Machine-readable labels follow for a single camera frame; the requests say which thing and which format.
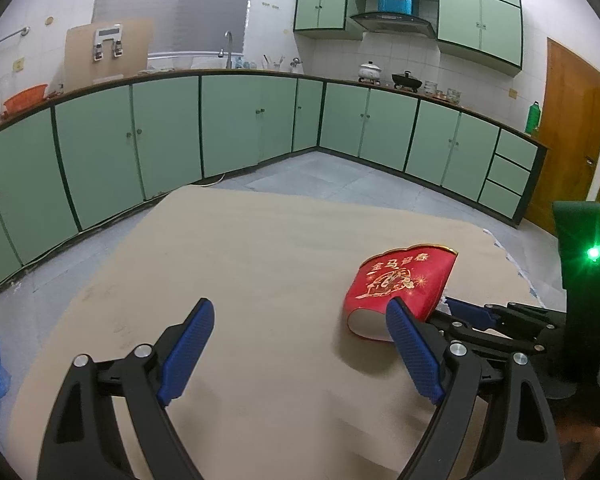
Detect cardboard sheet with scale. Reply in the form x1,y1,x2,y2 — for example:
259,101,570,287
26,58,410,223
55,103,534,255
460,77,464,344
62,17,153,88

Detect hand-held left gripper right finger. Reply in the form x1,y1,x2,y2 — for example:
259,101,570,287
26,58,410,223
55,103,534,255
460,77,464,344
385,297,565,480

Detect green bottle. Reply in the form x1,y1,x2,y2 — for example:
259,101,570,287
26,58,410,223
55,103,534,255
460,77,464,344
525,101,542,135

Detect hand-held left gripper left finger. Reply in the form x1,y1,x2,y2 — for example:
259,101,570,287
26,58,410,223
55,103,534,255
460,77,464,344
39,297,216,480

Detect metal wall rail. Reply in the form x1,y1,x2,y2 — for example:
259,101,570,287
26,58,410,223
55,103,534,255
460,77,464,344
0,26,31,52

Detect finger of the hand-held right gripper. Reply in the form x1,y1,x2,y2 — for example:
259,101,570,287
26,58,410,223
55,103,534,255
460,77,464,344
429,321,547,359
445,298,557,332

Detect green lower cabinets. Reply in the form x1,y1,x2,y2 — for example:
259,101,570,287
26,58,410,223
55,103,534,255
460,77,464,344
0,69,550,301

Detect range hood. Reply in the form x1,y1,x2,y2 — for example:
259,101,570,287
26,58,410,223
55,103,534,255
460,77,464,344
349,11,437,40

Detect green upper cabinets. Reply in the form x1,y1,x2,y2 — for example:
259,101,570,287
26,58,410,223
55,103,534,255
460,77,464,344
293,0,524,78

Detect orange basin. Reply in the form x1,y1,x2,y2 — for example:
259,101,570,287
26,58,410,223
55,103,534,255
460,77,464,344
3,84,48,112

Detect green cabinets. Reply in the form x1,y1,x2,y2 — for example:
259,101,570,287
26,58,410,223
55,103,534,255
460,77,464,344
293,0,524,78
0,69,550,301

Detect grey window blind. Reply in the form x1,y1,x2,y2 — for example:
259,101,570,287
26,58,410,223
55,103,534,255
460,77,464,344
94,0,256,58

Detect black wok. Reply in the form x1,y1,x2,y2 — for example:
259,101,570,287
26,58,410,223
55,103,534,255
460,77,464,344
391,71,423,90

